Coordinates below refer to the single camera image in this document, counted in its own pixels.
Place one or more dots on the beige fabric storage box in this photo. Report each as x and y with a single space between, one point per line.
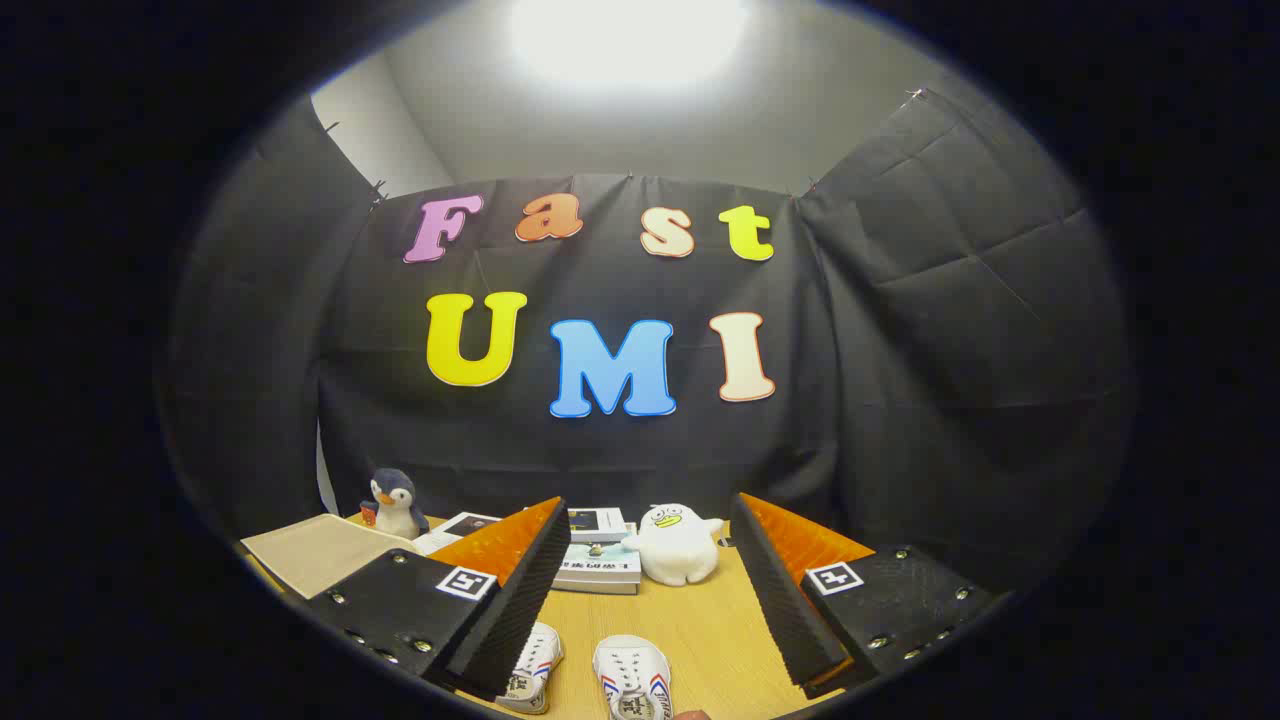
320 555

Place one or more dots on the white canvas shoe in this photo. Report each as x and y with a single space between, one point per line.
535 660
630 675

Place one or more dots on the white duck plush toy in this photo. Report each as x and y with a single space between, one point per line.
675 550

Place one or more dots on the white book with portrait cover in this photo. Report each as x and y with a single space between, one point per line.
455 530

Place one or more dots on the grey penguin plush toy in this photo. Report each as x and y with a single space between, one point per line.
395 505

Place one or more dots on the thick dark-edged book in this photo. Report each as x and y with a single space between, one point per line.
595 588

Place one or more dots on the thick book with pale teal cover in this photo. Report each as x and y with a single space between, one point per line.
600 560

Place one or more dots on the white book with blue picture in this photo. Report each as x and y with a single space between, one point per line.
595 522

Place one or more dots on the bright ceiling light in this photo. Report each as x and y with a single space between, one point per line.
630 40

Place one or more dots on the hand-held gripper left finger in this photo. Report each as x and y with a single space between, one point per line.
520 600

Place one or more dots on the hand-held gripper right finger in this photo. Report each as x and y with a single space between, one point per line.
785 600

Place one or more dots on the black backdrop cloth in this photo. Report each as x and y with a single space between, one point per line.
600 460

